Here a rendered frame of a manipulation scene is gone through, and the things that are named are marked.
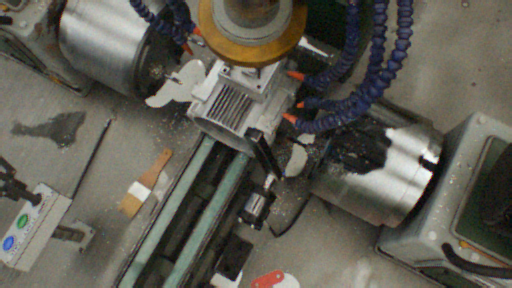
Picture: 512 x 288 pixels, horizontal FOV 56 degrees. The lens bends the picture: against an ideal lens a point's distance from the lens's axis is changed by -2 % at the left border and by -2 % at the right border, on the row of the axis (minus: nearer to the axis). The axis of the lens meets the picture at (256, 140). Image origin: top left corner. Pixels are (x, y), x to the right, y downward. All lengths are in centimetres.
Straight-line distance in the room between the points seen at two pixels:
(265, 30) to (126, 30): 36
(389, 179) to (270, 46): 34
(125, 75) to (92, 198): 41
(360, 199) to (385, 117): 17
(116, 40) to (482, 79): 98
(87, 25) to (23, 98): 46
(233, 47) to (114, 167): 64
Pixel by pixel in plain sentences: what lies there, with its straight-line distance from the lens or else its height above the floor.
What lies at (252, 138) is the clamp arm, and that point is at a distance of 83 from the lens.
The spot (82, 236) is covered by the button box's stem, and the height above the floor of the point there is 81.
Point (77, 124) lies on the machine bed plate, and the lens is 139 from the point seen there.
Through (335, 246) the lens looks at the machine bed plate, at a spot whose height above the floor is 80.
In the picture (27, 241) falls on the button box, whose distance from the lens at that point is 107.
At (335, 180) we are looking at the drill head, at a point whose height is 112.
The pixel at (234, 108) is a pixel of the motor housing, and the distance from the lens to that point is 99.
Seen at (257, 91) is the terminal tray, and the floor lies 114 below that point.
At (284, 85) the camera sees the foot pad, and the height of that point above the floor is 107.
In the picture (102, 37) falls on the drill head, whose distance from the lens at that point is 106.
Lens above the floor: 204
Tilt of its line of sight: 75 degrees down
